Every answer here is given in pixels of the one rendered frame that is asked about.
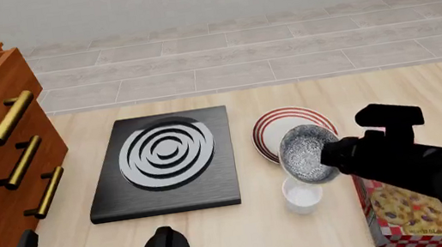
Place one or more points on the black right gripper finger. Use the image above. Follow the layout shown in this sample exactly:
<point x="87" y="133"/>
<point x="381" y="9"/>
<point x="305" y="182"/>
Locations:
<point x="336" y="156"/>

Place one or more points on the black patterned bowl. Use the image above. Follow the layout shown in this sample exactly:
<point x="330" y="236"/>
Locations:
<point x="301" y="157"/>

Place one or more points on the white ramekin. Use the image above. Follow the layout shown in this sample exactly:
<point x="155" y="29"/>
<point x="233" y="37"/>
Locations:
<point x="303" y="198"/>

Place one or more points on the white plate with red rings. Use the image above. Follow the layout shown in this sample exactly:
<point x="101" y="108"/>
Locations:
<point x="268" y="136"/>

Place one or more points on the flat black stove plate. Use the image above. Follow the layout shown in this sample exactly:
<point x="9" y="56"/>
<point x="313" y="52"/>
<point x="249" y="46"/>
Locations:
<point x="114" y="197"/>

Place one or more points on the printed cookie box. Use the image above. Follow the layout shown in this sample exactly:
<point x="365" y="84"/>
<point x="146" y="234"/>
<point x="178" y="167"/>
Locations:
<point x="403" y="215"/>

